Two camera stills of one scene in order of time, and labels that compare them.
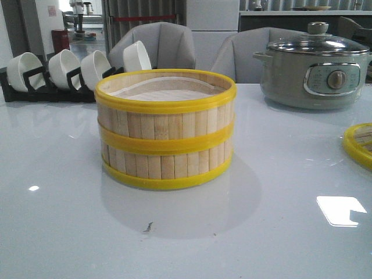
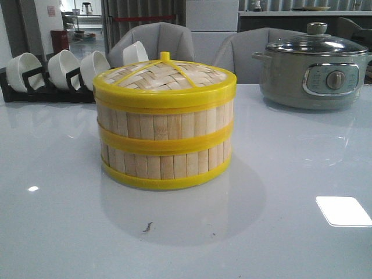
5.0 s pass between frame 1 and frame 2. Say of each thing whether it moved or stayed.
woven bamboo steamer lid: moved
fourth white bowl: stayed
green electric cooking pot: stayed
